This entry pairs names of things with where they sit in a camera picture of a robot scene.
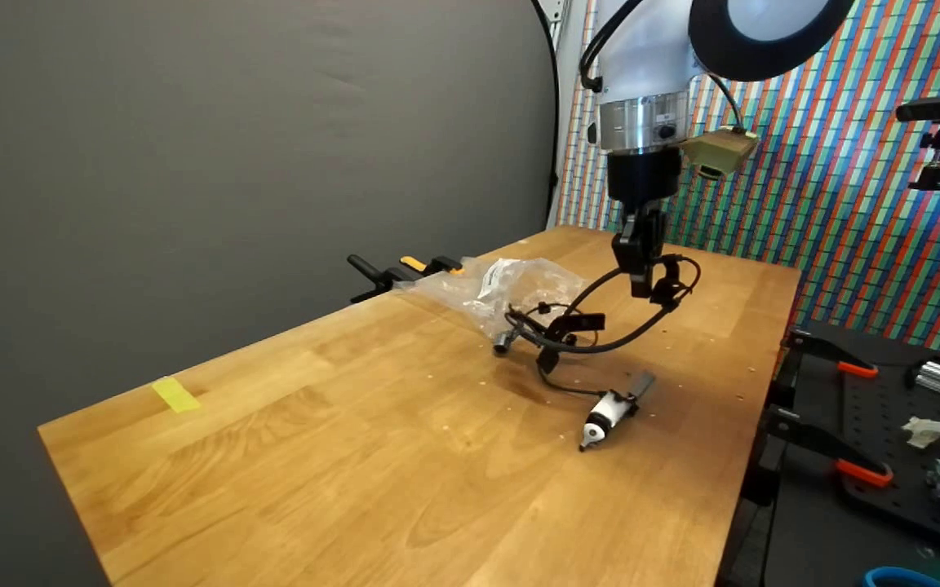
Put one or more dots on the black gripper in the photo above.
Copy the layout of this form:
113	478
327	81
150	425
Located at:
643	180

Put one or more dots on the black stethoscope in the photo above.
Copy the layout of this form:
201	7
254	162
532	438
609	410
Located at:
609	413

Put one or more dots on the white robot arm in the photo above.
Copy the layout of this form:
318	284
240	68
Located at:
643	68

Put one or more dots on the clear plastic bag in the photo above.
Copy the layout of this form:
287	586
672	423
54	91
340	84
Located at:
489	284

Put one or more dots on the black yellow-tipped clamp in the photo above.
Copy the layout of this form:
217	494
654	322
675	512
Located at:
425	263

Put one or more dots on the black bar clamp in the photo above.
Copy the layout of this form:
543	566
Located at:
375	274

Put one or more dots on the crumpled white paper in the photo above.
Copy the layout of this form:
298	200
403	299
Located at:
926	432

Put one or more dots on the black pegboard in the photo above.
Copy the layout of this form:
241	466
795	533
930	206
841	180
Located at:
883	509

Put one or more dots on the blue scissors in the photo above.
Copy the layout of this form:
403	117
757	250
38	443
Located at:
905	579

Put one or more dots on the grey fabric backdrop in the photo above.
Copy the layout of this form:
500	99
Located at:
221	165

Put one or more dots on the yellow tape strip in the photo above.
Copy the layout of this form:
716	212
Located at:
176	395

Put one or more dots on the beige wrist camera box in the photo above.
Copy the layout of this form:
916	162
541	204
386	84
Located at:
723	150

